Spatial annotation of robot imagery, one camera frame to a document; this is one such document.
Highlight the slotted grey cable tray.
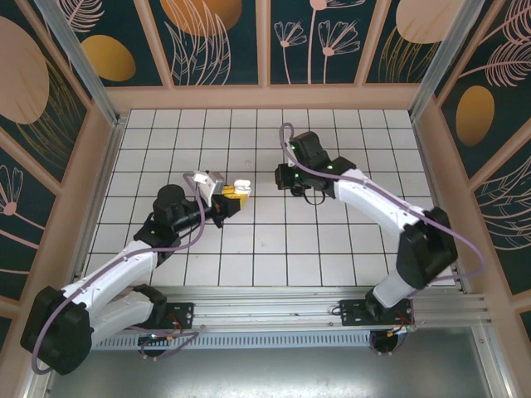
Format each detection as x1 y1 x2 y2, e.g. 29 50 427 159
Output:
93 333 374 349

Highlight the aluminium extrusion post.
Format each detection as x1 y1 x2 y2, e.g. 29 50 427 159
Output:
408 0 478 121
35 0 125 125

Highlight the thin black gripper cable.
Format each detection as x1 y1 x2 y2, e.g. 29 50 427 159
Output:
301 189 329 207

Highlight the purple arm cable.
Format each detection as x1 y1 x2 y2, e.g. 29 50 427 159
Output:
280 122 487 287
31 172 207 376

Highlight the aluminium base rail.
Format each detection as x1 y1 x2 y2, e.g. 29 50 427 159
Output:
41 285 494 332

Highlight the glossy earbud charging case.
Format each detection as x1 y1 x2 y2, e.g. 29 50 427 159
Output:
232 178 254 199

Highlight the aluminium side rail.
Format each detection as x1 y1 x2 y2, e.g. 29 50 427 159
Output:
409 111 462 291
72 115 128 287

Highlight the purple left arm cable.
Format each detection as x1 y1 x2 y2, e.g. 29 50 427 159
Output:
31 172 207 376

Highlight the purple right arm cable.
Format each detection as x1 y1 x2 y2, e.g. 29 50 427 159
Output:
280 122 487 287

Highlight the grey metal sheet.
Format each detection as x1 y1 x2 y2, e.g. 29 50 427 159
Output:
45 347 493 398

